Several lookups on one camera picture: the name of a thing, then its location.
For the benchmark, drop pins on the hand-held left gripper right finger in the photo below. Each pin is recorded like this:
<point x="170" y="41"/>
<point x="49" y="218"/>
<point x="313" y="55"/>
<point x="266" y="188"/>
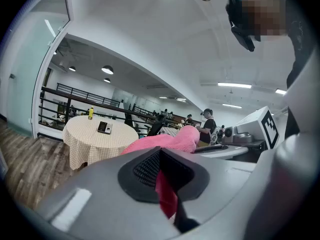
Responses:
<point x="220" y="196"/>

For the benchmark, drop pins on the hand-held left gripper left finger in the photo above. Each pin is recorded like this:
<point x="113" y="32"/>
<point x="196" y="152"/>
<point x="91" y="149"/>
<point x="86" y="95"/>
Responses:
<point x="100" y="196"/>

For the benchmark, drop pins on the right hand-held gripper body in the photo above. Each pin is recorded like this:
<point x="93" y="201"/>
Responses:
<point x="252" y="124"/>

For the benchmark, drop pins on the dark calculator device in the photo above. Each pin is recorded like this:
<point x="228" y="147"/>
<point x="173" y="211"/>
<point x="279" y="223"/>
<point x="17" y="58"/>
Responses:
<point x="105" y="127"/>

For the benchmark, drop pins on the pink cloth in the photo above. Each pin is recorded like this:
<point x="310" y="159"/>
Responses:
<point x="175" y="139"/>

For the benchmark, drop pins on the rectangular ceiling light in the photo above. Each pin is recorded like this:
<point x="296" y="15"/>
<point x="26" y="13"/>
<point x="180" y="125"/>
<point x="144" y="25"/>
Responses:
<point x="231" y="105"/>
<point x="233" y="85"/>
<point x="280" y="91"/>

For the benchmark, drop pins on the round table checkered beige tablecloth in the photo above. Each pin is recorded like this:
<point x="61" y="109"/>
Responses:
<point x="95" y="146"/>

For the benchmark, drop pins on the person's black shirt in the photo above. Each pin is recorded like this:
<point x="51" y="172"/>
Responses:
<point x="300" y="59"/>

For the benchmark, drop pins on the red checkered tablecloth table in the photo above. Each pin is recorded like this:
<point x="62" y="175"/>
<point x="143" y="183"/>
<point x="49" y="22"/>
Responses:
<point x="170" y="131"/>

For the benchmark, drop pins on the yellow bottle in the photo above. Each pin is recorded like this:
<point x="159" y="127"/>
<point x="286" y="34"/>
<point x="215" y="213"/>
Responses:
<point x="90" y="113"/>

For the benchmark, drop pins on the black office chair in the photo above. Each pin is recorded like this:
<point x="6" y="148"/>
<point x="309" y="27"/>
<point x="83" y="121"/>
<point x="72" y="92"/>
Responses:
<point x="155" y="129"/>

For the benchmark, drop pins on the black metal railing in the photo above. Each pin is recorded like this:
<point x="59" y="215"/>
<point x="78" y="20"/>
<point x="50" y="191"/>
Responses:
<point x="68" y="109"/>

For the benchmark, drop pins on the person's head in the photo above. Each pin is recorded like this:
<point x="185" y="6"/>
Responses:
<point x="262" y="14"/>

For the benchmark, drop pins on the black pendant lamp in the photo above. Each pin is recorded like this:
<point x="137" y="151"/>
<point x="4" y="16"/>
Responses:
<point x="107" y="80"/>
<point x="107" y="70"/>
<point x="72" y="69"/>

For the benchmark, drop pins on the frosted glass door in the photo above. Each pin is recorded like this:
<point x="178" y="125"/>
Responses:
<point x="27" y="71"/>

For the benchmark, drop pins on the black head-mounted camera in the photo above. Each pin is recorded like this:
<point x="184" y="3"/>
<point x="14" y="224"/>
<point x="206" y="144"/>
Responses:
<point x="243" y="40"/>

